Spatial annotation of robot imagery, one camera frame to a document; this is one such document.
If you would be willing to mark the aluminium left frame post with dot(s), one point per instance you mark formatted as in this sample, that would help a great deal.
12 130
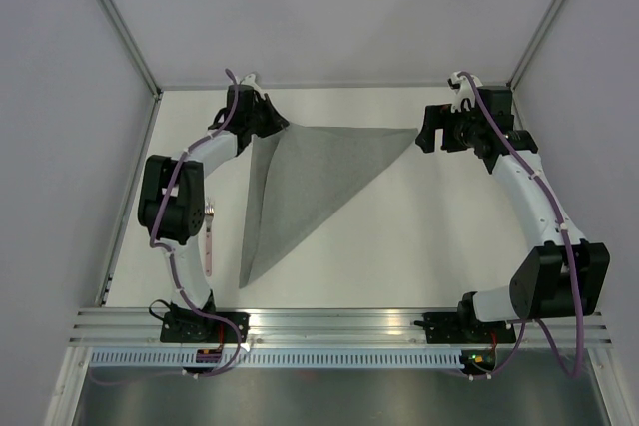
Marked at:
128 42

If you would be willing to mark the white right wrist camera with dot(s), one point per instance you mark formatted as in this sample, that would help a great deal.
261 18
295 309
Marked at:
464 96

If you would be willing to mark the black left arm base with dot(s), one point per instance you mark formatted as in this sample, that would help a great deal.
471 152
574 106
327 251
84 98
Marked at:
183 326

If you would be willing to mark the grey cloth napkin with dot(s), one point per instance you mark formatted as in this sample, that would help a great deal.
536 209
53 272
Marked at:
299 177

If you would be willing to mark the pink handled fork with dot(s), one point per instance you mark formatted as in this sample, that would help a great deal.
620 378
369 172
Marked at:
209 212

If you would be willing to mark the aluminium front rail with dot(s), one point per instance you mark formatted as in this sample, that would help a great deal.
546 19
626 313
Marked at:
269 328

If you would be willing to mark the white slotted cable duct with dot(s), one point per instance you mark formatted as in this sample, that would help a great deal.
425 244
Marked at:
305 358

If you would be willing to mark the aluminium frame post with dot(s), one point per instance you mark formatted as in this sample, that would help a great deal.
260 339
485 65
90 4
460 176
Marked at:
128 42
549 17

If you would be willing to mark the aluminium right frame post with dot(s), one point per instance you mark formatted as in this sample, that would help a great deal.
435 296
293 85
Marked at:
549 17

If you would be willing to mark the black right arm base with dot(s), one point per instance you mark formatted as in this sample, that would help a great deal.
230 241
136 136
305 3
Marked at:
451 328

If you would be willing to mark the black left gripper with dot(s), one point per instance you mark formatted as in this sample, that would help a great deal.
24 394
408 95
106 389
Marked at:
276 123

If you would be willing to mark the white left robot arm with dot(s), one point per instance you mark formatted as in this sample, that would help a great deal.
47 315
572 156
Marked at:
172 203

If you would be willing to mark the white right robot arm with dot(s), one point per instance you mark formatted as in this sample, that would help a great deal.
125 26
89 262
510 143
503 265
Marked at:
563 273

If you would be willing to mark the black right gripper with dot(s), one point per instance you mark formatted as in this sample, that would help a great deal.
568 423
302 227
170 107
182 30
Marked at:
439 117

